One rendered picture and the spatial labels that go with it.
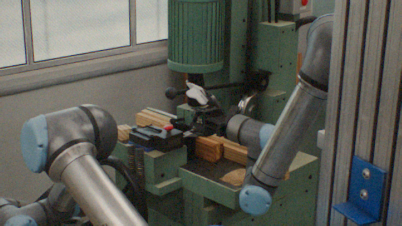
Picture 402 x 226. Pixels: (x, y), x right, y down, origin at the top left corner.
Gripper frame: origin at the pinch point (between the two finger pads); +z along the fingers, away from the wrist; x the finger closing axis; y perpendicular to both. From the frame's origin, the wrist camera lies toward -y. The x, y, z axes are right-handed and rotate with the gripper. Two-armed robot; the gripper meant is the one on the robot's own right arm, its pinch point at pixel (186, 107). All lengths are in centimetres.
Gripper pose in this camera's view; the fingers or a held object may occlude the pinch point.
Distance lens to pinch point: 182.4
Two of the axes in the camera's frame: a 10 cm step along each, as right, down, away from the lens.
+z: -7.1, -2.5, 6.5
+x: -0.6, 9.5, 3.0
